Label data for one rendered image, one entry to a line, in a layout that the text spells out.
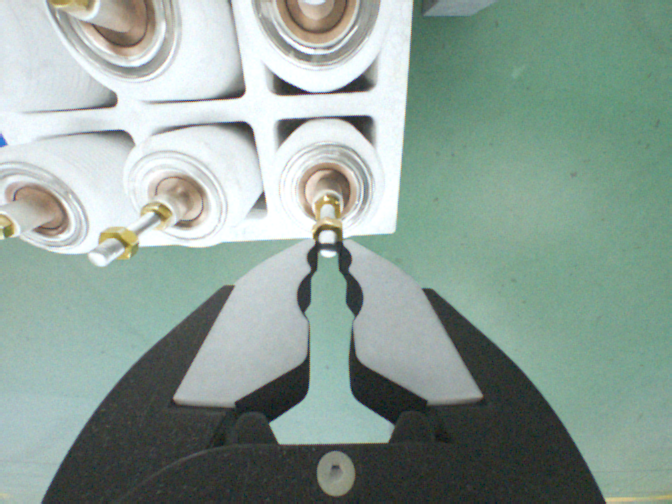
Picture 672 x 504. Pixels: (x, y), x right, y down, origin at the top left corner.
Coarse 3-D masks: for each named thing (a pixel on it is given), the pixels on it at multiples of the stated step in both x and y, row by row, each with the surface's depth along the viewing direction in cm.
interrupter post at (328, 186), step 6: (324, 180) 20; (330, 180) 20; (318, 186) 19; (324, 186) 18; (330, 186) 18; (336, 186) 19; (318, 192) 18; (324, 192) 18; (330, 192) 18; (336, 192) 18; (318, 198) 18; (312, 204) 18; (342, 204) 18
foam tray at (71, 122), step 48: (240, 48) 22; (384, 48) 22; (240, 96) 33; (288, 96) 24; (336, 96) 24; (384, 96) 24; (384, 144) 26; (384, 192) 28; (144, 240) 30; (240, 240) 31
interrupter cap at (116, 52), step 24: (144, 0) 15; (168, 0) 14; (72, 24) 15; (96, 24) 15; (144, 24) 15; (168, 24) 15; (72, 48) 15; (96, 48) 15; (120, 48) 16; (144, 48) 16; (168, 48) 16; (120, 72) 16; (144, 72) 16
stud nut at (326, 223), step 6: (318, 222) 14; (324, 222) 14; (330, 222) 14; (336, 222) 14; (312, 228) 14; (318, 228) 14; (324, 228) 14; (330, 228) 14; (336, 228) 14; (342, 228) 14; (312, 234) 14; (318, 234) 14; (336, 234) 14; (342, 234) 14; (318, 240) 14; (342, 240) 14
